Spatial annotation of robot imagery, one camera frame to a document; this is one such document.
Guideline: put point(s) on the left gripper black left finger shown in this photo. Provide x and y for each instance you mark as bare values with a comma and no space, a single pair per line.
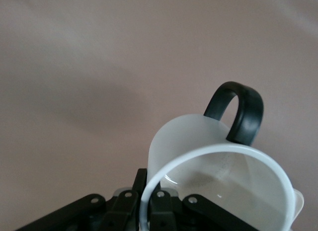
99,213

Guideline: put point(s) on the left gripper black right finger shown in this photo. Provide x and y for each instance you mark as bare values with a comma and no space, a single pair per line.
198,211

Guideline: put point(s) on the brown table cover mat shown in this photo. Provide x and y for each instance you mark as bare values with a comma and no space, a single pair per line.
99,67

